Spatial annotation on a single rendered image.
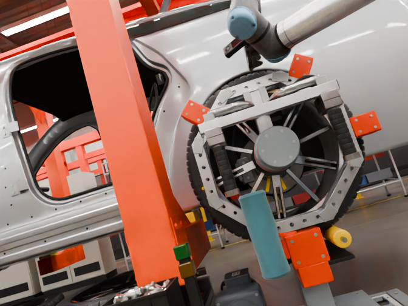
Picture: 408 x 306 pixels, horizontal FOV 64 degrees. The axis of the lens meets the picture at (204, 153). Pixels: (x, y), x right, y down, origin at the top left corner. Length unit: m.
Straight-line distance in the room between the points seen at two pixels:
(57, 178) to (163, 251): 3.47
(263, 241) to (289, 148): 0.29
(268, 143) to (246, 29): 0.35
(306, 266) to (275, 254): 0.17
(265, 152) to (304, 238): 0.33
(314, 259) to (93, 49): 1.06
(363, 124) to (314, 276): 0.53
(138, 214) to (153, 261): 0.16
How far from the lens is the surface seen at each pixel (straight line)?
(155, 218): 1.11
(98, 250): 5.99
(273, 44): 1.10
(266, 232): 1.01
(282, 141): 1.00
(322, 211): 1.16
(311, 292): 1.35
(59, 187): 4.47
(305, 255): 1.16
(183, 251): 0.94
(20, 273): 6.80
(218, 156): 0.92
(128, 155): 1.14
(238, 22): 1.05
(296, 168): 1.71
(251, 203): 1.01
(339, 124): 0.96
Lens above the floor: 0.75
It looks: 9 degrees up
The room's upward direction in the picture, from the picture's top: 17 degrees counter-clockwise
